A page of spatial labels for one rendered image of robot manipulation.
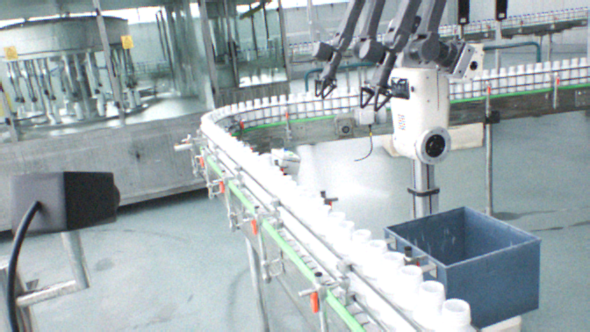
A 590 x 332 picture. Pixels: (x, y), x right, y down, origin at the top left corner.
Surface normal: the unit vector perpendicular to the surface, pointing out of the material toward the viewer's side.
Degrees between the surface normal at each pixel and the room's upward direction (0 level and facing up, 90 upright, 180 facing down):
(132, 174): 90
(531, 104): 90
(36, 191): 73
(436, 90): 90
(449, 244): 90
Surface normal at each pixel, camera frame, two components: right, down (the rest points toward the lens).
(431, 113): 0.33, 0.40
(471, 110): 0.04, 0.27
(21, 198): -0.13, -0.01
